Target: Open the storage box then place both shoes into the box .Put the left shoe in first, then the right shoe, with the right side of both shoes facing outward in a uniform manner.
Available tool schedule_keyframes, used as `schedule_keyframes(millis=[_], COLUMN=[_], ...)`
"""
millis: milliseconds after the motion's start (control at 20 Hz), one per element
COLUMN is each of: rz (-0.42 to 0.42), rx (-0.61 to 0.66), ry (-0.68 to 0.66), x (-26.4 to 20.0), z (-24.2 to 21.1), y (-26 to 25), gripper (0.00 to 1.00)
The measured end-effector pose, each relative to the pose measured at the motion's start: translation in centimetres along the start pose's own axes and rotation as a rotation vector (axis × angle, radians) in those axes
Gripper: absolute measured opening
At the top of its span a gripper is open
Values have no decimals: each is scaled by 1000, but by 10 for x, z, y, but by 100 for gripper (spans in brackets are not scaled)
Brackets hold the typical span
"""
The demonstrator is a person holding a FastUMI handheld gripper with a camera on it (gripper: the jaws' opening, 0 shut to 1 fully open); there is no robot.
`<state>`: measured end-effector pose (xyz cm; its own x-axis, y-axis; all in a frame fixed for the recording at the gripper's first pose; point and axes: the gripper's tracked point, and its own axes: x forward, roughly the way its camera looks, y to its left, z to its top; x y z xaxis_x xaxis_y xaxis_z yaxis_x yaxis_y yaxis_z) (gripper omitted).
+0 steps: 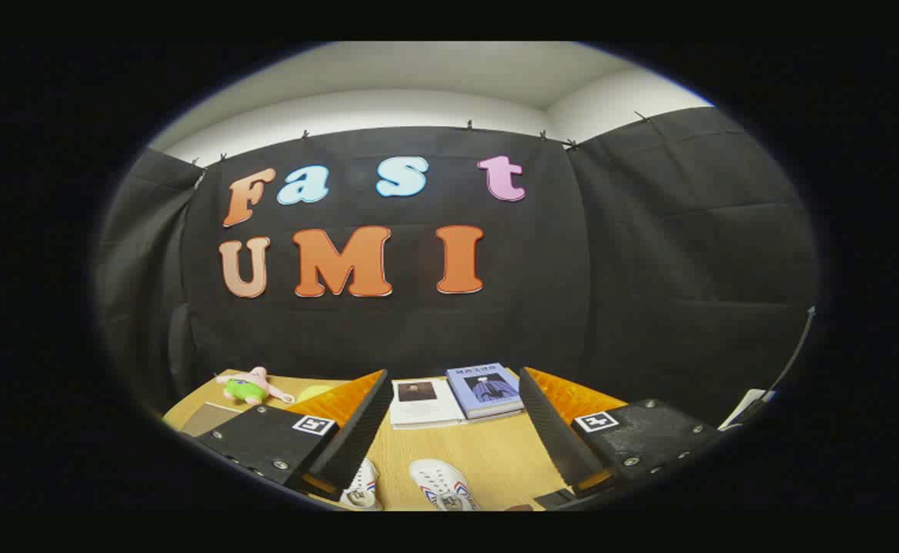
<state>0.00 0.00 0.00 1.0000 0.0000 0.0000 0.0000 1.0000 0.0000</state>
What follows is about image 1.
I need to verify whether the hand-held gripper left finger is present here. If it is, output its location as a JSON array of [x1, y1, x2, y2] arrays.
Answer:
[[179, 369, 395, 502]]

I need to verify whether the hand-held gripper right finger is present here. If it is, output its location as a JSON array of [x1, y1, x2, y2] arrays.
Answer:
[[519, 366, 726, 496]]

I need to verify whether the white canvas shoe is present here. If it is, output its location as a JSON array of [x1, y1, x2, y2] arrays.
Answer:
[[408, 459, 481, 512], [339, 459, 385, 512]]

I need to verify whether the beige fabric storage box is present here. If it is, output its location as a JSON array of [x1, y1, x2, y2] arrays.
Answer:
[[180, 402, 244, 437]]

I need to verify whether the white book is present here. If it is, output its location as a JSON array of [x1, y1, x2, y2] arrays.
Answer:
[[389, 376, 465, 429]]

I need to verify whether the blue book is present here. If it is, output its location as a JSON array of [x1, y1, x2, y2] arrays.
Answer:
[[446, 363, 525, 420]]

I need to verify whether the pink and green plush toy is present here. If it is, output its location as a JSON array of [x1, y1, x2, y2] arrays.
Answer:
[[215, 366, 295, 406]]

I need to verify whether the white printed board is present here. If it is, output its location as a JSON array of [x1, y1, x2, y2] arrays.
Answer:
[[718, 389, 776, 431]]

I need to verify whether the grey cable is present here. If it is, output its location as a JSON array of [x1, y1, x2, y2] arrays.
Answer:
[[756, 306, 816, 416]]

